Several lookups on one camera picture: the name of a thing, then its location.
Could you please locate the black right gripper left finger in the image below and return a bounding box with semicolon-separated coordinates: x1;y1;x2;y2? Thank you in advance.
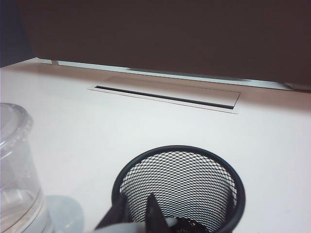
94;193;130;231

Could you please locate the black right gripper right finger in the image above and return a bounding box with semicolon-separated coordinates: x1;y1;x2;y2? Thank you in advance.
145;193;171;233

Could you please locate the white paper straw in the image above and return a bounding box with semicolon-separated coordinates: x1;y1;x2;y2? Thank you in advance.
97;213;182;233

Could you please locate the black mesh pen holder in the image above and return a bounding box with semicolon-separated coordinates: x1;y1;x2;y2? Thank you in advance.
112;145;246;233

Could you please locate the large clear lidded cup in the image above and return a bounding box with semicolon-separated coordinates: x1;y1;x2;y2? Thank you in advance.
0;102;53;233

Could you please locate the brown desk divider panel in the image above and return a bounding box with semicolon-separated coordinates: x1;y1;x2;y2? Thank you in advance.
18;0;311;92

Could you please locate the white desk cable slot cover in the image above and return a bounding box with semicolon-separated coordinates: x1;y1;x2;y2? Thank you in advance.
86;74;242;115

